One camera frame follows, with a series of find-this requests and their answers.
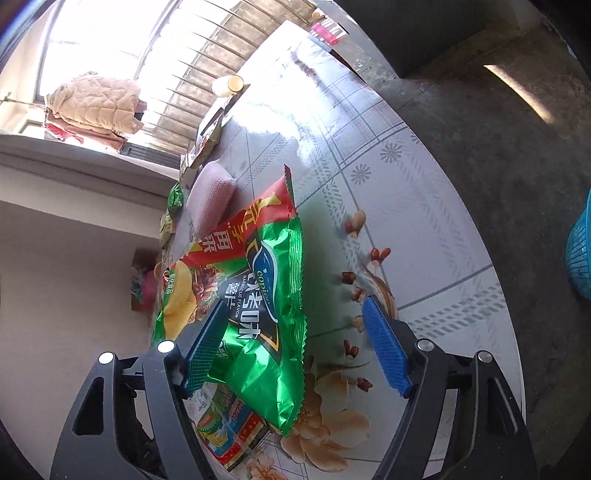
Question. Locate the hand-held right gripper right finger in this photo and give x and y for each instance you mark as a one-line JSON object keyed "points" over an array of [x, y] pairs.
{"points": [[385, 346]]}

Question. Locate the beige quilted jacket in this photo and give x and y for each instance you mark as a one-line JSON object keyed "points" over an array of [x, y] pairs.
{"points": [[92, 104]]}

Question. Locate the pink plastic item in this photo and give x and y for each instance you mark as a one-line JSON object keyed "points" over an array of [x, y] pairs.
{"points": [[325, 31]]}

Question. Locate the blue plastic wastebasket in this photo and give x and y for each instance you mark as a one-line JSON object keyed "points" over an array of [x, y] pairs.
{"points": [[581, 258]]}

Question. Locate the table with floral tablecloth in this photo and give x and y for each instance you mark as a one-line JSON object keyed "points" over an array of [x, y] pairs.
{"points": [[415, 207]]}

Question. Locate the red and green snack bag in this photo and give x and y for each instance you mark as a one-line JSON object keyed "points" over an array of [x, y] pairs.
{"points": [[221, 235]]}

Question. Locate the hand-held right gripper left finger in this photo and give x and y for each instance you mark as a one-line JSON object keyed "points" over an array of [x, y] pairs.
{"points": [[205, 346]]}

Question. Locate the green and white packet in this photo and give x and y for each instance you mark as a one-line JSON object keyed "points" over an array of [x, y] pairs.
{"points": [[205, 147]]}

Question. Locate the green chip bag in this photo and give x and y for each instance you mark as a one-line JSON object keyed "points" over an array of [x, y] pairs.
{"points": [[272, 332]]}

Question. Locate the pink bag pile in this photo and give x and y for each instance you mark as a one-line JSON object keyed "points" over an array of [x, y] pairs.
{"points": [[145, 286]]}

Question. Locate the small green packet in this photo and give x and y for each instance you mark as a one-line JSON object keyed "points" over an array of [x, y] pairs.
{"points": [[174, 203]]}

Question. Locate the pink cloth packet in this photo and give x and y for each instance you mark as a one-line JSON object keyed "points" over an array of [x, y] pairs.
{"points": [[210, 198]]}

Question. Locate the colourful printed packet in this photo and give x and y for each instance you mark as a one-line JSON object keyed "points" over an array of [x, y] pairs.
{"points": [[231, 429]]}

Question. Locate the metal window railing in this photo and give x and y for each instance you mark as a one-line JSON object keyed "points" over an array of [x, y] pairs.
{"points": [[198, 60]]}

